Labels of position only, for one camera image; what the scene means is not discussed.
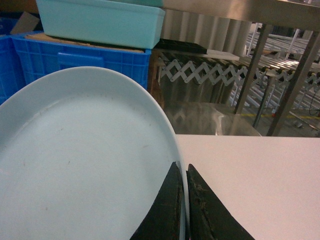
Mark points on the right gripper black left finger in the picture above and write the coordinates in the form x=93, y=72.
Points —
x=163, y=220

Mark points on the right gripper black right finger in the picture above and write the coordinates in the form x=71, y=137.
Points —
x=209, y=218

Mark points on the light blue oval tray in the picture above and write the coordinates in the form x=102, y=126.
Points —
x=84, y=152

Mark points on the black tray on conveyor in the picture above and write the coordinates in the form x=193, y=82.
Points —
x=182, y=46

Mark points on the stainless steel table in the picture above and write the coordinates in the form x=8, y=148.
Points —
x=229, y=30

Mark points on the expandable roller conveyor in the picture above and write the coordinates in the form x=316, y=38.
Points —
x=186, y=78

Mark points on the teal plastic bin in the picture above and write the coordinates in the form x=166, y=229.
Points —
x=102, y=21

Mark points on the blue crate top right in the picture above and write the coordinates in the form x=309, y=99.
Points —
x=40, y=58

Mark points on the blue crate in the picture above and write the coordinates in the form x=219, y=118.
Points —
x=40, y=58
x=11, y=74

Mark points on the brown cardboard sheet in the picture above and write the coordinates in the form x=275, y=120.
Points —
x=46, y=38

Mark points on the blue crate top middle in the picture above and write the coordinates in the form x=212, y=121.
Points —
x=11, y=74

